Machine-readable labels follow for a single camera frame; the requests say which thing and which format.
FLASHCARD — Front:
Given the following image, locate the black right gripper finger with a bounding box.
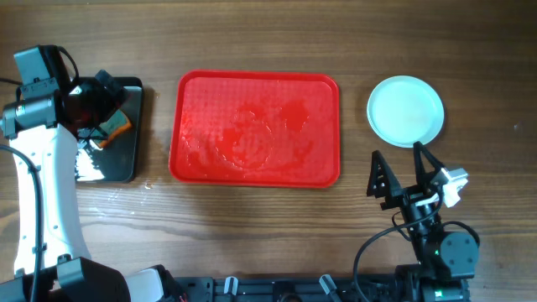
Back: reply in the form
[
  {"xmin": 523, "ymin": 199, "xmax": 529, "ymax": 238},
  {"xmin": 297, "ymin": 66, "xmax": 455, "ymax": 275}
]
[
  {"xmin": 366, "ymin": 150, "xmax": 404, "ymax": 198},
  {"xmin": 412, "ymin": 141, "xmax": 446, "ymax": 190}
]

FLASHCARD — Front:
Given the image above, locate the orange green sponge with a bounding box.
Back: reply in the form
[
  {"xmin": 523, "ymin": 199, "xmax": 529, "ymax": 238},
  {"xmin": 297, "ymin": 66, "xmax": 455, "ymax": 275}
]
[{"xmin": 93, "ymin": 110, "xmax": 133, "ymax": 148}]

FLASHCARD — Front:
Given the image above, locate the white plate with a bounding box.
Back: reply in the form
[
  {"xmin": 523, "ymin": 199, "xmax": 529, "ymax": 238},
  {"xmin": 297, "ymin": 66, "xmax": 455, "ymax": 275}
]
[{"xmin": 366, "ymin": 75, "xmax": 446, "ymax": 148}]

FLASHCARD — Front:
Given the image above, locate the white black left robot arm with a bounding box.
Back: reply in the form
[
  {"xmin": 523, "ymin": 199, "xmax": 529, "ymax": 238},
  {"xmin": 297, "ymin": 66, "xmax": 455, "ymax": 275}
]
[{"xmin": 1, "ymin": 70, "xmax": 185, "ymax": 301}]

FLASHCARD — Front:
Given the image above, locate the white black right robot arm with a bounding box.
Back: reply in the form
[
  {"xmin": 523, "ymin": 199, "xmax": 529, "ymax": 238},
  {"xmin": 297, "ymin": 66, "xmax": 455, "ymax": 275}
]
[{"xmin": 353, "ymin": 143, "xmax": 481, "ymax": 301}]

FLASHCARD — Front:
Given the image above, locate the black water tray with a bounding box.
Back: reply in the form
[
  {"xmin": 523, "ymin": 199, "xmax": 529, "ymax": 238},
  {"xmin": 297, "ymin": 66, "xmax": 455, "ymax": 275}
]
[{"xmin": 75, "ymin": 77, "xmax": 144, "ymax": 183}]

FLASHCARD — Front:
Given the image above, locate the red plastic tray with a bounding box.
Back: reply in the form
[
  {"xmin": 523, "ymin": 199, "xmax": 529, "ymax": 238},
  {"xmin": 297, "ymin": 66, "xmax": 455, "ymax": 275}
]
[{"xmin": 169, "ymin": 70, "xmax": 341, "ymax": 189}]

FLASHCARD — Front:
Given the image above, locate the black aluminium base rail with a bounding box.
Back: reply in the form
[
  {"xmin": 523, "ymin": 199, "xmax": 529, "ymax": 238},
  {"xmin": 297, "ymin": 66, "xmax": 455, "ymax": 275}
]
[{"xmin": 167, "ymin": 274, "xmax": 470, "ymax": 302}]

